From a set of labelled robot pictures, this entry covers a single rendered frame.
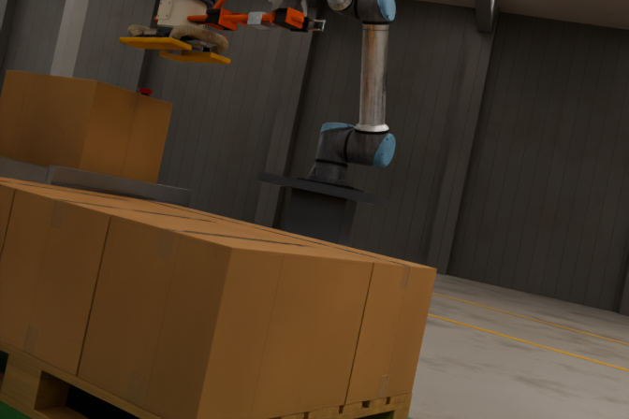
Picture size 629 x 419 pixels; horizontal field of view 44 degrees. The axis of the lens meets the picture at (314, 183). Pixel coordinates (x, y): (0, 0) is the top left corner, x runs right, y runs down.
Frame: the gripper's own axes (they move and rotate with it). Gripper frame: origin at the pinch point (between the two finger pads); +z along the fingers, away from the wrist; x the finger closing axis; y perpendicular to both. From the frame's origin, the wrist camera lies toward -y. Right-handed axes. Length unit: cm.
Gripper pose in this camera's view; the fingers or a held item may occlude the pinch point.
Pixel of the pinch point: (289, 19)
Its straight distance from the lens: 266.5
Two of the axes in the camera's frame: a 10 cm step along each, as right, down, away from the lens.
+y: -7.1, -1.3, 6.9
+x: -6.7, -1.6, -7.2
